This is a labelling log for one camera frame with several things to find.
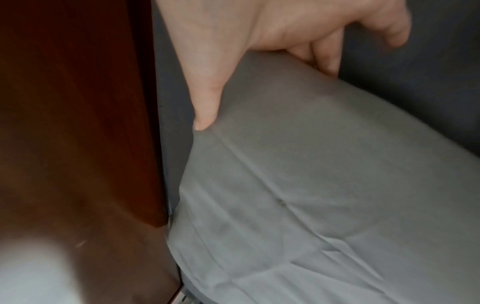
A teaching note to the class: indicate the person's right hand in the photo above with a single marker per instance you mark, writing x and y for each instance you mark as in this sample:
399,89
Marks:
243,23

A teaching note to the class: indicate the grey pillowcase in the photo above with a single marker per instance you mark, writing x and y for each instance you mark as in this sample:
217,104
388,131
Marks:
318,178

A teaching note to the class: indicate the brown wooden headboard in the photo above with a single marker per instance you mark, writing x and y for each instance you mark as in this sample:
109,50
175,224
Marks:
75,118

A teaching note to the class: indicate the dark grey bed sheet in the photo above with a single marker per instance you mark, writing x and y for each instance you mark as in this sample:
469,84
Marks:
431,89

